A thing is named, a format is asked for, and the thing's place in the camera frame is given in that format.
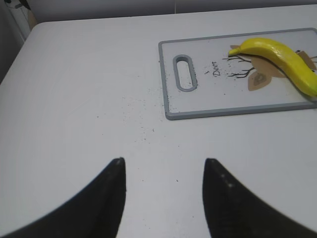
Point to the yellow plastic banana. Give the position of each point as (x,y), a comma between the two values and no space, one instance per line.
(289,62)

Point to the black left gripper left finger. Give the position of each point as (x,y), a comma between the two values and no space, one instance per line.
(94,212)

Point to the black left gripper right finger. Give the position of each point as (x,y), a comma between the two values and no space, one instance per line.
(233,211)

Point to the white grey cutting board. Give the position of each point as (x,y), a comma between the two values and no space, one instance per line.
(200,80)

